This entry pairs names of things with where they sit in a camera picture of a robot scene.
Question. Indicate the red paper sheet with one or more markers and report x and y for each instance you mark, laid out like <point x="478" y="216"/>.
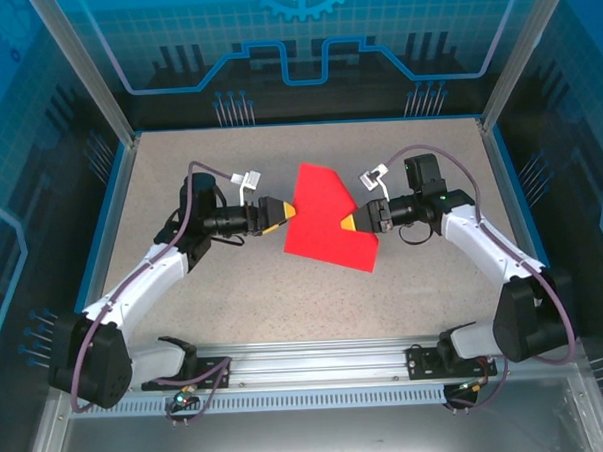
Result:
<point x="321" y="220"/>

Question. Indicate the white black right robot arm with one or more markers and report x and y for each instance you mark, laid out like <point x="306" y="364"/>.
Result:
<point x="482" y="243"/>

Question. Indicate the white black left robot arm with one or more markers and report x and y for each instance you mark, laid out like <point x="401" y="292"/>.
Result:
<point x="148" y="273"/>

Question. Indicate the grey metal sheet panel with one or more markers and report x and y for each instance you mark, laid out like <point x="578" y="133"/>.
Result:
<point x="310" y="436"/>

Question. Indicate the blue table edge strip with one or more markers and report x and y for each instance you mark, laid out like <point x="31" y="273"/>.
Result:
<point x="92" y="245"/>
<point x="532" y="226"/>
<point x="307" y="123"/>

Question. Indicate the aluminium side rail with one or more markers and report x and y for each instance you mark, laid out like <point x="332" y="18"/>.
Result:
<point x="506" y="187"/>
<point x="117" y="204"/>

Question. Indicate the aluminium mounting rail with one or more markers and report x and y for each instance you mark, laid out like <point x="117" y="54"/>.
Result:
<point x="317" y="360"/>

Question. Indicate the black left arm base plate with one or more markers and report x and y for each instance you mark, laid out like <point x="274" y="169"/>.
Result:
<point x="210" y="363"/>

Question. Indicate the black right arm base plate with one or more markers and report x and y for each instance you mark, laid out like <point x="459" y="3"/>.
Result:
<point x="419" y="368"/>

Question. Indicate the aluminium frame post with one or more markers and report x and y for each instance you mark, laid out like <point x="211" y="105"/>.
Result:
<point x="91" y="75"/>
<point x="520" y="56"/>

